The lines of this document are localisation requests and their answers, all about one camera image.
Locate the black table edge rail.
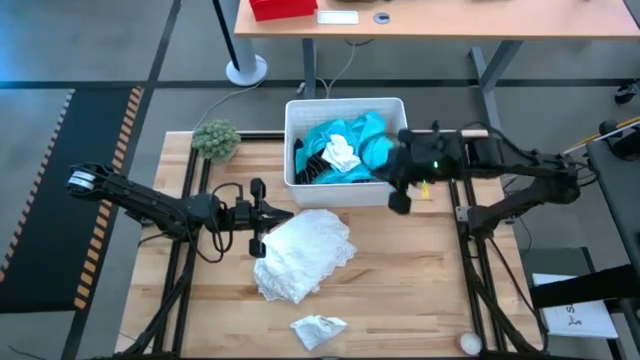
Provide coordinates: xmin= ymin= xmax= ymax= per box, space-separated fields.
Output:
xmin=234 ymin=129 xmax=287 ymax=141

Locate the red box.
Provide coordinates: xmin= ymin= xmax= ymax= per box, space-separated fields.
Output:
xmin=248 ymin=0 xmax=318 ymax=22

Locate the grey pole with round base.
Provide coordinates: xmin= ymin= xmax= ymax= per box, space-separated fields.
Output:
xmin=210 ymin=0 xmax=269 ymax=88

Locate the teal garment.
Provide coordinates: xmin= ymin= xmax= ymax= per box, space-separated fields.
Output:
xmin=294 ymin=111 xmax=396 ymax=185

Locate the wooden desk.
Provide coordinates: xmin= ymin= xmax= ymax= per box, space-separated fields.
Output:
xmin=232 ymin=0 xmax=640 ymax=134

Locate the white garment with label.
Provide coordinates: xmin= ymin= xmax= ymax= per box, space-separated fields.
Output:
xmin=289 ymin=314 xmax=349 ymax=352

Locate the small white garment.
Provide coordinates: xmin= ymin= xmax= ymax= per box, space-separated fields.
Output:
xmin=320 ymin=133 xmax=362 ymax=174

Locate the black cart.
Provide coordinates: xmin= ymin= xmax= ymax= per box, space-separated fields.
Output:
xmin=584 ymin=119 xmax=640 ymax=360

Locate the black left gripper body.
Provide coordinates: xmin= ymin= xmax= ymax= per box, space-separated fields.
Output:
xmin=218 ymin=177 xmax=268 ymax=260

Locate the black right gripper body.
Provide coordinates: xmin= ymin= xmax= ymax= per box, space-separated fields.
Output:
xmin=388 ymin=128 xmax=467 ymax=217

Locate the white paper with logo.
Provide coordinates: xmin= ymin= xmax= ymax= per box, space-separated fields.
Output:
xmin=531 ymin=272 xmax=620 ymax=340

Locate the white lace garment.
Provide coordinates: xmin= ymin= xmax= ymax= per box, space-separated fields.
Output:
xmin=253 ymin=208 xmax=358 ymax=305

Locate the white flat device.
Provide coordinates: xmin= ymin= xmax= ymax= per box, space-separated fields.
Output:
xmin=316 ymin=9 xmax=360 ymax=26

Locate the black mat with orange stripes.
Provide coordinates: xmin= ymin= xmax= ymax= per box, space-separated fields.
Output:
xmin=0 ymin=87 xmax=146 ymax=315

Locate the black flat bar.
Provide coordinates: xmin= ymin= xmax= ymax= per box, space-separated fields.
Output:
xmin=528 ymin=263 xmax=640 ymax=310

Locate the grey floor cable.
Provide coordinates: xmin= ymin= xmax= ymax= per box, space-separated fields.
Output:
xmin=297 ymin=39 xmax=357 ymax=97

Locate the white floor cable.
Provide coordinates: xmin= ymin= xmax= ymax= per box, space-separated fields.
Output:
xmin=193 ymin=79 xmax=266 ymax=130

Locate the yellow and white rod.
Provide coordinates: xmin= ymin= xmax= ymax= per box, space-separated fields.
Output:
xmin=562 ymin=115 xmax=640 ymax=155

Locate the green fuzzy plant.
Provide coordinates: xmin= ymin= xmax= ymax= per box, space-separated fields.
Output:
xmin=191 ymin=118 xmax=242 ymax=164

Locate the white plastic laundry basket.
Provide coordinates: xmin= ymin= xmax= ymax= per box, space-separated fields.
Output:
xmin=283 ymin=96 xmax=409 ymax=209

